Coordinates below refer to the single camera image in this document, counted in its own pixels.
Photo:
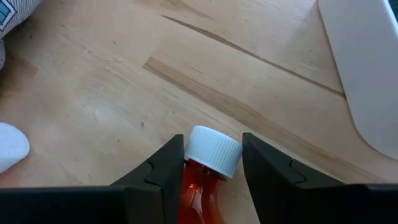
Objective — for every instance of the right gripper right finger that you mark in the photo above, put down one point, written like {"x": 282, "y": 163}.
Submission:
{"x": 280, "y": 193}

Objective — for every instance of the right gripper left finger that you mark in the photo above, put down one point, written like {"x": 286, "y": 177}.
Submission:
{"x": 155, "y": 199}

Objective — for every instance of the red bottle white cap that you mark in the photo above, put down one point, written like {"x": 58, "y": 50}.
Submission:
{"x": 11, "y": 146}
{"x": 213, "y": 149}

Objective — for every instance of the grey patterned cloth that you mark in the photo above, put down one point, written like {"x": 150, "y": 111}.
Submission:
{"x": 15, "y": 12}

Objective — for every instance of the small white plastic bin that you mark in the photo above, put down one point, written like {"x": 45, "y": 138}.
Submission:
{"x": 367, "y": 77}

